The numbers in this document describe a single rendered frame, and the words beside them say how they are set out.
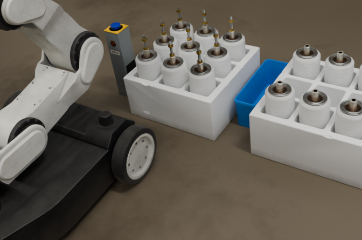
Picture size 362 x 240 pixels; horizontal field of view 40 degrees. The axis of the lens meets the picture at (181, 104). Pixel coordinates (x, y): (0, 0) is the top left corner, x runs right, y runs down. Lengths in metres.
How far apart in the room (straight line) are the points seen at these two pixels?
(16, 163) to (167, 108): 0.62
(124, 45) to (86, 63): 0.38
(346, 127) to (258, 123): 0.28
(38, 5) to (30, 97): 0.32
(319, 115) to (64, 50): 0.83
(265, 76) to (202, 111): 0.39
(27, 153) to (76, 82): 0.28
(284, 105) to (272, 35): 0.84
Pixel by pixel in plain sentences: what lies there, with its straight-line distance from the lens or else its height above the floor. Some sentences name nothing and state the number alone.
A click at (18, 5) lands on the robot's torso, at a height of 0.68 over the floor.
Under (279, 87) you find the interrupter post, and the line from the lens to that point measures 1.64.
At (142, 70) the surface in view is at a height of 0.21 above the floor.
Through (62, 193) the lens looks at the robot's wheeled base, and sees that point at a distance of 1.56.
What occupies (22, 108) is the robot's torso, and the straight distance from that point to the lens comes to 1.63.
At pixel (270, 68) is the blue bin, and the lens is 2.07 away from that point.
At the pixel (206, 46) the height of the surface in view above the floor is 0.21.
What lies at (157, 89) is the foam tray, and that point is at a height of 0.17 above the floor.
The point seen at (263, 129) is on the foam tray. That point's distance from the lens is 1.69.
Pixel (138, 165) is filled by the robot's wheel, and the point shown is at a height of 0.06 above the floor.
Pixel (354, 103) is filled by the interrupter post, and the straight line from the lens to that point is 1.58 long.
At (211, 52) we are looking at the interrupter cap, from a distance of 1.87.
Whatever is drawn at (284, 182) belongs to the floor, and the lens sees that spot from 1.70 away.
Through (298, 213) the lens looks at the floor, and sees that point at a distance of 1.62.
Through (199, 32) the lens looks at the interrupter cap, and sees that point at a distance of 2.00.
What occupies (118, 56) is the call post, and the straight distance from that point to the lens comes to 2.03.
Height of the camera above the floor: 1.24
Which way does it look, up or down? 37 degrees down
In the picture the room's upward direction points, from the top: 9 degrees counter-clockwise
